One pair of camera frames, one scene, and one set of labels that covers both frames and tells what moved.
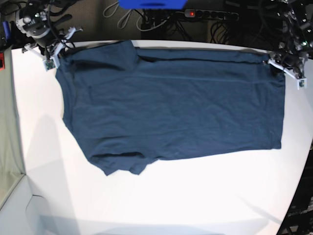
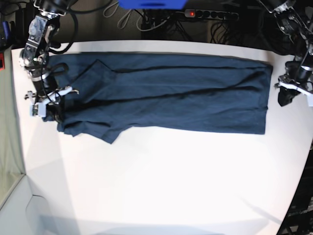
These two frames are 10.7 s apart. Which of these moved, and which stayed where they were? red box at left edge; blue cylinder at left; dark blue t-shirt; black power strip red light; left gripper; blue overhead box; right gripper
Moved: dark blue t-shirt; right gripper; left gripper
Stayed: blue cylinder at left; red box at left edge; blue overhead box; black power strip red light
